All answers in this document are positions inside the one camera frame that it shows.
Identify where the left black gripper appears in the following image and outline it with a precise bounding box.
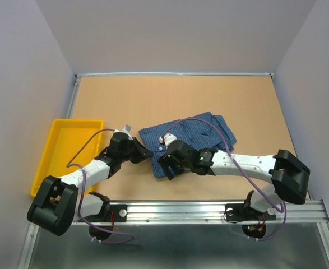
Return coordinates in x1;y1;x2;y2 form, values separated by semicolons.
119;137;153;164

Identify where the blue checked long sleeve shirt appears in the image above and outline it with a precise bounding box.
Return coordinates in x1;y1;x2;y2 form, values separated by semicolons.
138;112;237;178

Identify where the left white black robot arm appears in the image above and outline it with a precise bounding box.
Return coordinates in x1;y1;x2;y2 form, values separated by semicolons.
27;131;154;236

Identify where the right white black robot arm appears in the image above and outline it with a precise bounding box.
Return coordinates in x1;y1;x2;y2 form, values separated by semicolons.
158;134;311;219

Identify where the yellow plastic tray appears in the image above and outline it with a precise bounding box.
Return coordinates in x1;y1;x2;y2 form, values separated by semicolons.
30;119;104;197

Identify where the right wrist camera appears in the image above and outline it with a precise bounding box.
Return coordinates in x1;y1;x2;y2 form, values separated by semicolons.
159;133;177;146

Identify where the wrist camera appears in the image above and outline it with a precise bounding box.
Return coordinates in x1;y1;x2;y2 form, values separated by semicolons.
121;124;131;133
159;133;177;146

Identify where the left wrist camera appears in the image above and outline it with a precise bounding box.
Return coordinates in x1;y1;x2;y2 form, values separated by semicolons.
121;124;131;133

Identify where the aluminium mounting rail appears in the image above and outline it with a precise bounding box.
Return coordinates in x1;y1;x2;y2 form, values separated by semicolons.
82;200;329;225

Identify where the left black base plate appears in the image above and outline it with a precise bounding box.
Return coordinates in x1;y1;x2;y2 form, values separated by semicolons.
86;204;128;224

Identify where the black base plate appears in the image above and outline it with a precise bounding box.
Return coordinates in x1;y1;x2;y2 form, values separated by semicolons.
86;204;128;224
224;203;276;223

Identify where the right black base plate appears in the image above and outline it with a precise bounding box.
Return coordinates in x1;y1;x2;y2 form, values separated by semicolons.
224;203;276;223

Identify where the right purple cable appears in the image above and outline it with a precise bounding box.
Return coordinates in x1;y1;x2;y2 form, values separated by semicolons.
160;118;288;242

